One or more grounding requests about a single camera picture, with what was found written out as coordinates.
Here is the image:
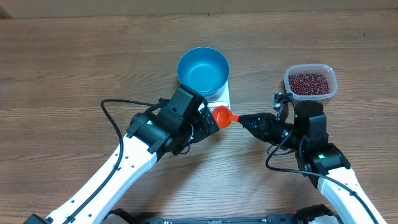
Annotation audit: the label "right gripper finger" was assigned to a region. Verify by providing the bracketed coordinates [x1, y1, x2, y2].
[238, 113, 266, 124]
[243, 123, 264, 139]

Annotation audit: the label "orange measuring scoop blue handle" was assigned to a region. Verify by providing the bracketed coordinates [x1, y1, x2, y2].
[212, 106, 239, 129]

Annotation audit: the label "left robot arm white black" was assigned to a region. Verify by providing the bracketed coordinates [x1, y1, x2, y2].
[24, 85, 219, 224]

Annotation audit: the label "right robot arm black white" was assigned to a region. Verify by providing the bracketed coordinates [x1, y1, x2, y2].
[238, 101, 385, 223]

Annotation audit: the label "white digital kitchen scale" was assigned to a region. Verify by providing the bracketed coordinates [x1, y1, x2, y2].
[197, 81, 231, 109]

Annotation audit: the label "blue bowl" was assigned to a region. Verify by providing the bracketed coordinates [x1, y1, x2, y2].
[177, 47, 230, 97]

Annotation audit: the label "red beans in container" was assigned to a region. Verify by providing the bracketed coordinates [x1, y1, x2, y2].
[288, 73, 330, 95]

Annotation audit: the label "clear plastic container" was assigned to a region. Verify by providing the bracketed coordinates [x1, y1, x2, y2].
[284, 63, 338, 101]

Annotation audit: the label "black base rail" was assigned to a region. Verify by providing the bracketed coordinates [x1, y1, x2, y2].
[101, 204, 343, 224]

